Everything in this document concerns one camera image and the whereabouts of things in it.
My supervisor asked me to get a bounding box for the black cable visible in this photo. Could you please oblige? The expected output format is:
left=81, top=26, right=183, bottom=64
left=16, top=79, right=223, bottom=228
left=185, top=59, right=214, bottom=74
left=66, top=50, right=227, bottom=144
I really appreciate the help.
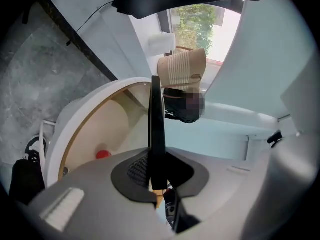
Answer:
left=65, top=0, right=114, bottom=47

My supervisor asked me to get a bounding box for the person's left leg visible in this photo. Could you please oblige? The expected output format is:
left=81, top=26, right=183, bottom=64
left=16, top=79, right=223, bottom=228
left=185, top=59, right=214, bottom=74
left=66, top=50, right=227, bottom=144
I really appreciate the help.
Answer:
left=8, top=158, right=46, bottom=206

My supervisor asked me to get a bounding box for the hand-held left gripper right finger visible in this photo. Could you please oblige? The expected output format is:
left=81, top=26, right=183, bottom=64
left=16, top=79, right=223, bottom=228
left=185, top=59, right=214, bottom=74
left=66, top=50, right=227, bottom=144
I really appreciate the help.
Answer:
left=166, top=132, right=318, bottom=240

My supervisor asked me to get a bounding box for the person's left shoe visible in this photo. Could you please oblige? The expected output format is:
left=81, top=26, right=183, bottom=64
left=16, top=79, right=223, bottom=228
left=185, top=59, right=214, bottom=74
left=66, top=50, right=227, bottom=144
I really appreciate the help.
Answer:
left=24, top=134, right=49, bottom=163

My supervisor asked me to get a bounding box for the beige woven tote bag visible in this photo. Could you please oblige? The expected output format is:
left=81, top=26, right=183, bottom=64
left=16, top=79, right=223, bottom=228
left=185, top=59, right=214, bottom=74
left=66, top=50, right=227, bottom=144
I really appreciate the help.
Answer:
left=157, top=47, right=208, bottom=93

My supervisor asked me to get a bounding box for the round white table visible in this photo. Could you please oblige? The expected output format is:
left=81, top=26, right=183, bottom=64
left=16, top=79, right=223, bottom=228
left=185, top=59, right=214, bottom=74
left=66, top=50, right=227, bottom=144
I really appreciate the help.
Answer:
left=45, top=76, right=157, bottom=189

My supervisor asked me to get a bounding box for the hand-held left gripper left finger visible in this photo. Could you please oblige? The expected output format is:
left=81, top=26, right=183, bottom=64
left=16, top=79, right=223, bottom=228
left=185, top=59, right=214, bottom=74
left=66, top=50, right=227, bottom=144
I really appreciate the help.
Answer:
left=14, top=147, right=173, bottom=240

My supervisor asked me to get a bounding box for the small red ball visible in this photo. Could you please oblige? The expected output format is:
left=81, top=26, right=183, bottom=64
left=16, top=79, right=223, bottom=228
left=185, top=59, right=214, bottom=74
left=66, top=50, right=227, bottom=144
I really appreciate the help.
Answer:
left=95, top=149, right=113, bottom=160

